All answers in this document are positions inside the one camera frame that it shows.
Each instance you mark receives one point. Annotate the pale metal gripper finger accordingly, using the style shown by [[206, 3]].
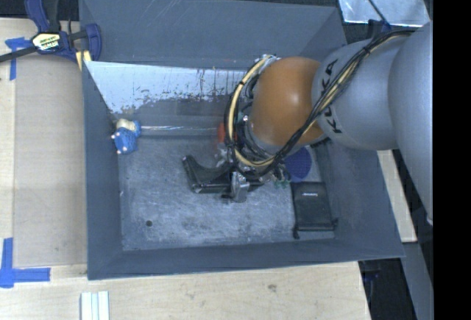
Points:
[[241, 178], [238, 195]]

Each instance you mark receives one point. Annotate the black curved plastic tool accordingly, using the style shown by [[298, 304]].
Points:
[[204, 175]]

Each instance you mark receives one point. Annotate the blue ball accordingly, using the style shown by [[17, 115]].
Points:
[[300, 166]]

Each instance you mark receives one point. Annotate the grey metal bin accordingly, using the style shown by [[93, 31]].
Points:
[[176, 215]]

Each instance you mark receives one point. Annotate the black case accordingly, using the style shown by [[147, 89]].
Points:
[[312, 206]]

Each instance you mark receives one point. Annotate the blue toy figure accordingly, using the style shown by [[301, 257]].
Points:
[[126, 138]]

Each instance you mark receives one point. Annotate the pale wood flat board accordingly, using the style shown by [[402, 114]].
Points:
[[48, 164]]

